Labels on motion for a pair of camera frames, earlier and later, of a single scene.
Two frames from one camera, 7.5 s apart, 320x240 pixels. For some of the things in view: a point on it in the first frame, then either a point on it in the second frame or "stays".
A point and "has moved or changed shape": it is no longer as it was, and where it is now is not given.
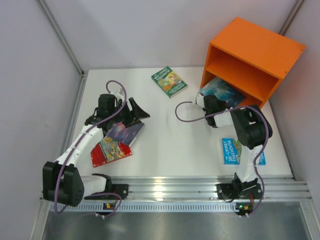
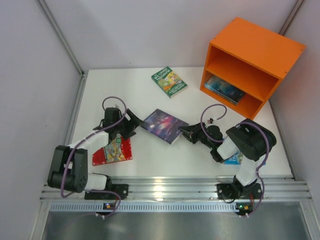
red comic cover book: [108, 150] stays
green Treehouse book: [170, 83] stays
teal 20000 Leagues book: [216, 87] has moved or changed shape
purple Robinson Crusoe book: [127, 135] has moved or changed shape
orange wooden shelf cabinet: [251, 60] stays
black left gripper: [130, 113] to [128, 124]
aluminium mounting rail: [191, 194] stays
